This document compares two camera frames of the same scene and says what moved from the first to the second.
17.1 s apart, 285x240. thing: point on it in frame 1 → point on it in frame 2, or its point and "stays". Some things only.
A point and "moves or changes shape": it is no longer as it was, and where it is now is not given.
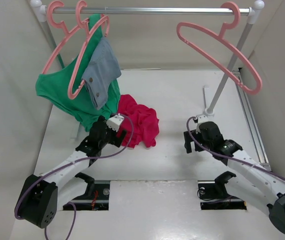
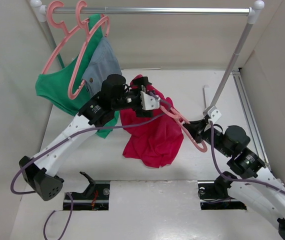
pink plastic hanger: (220, 37) → (180, 120)
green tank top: (65, 86) stays
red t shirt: (140, 122) moves or changes shape
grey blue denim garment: (103, 70) stays
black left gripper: (113, 133) → (138, 84)
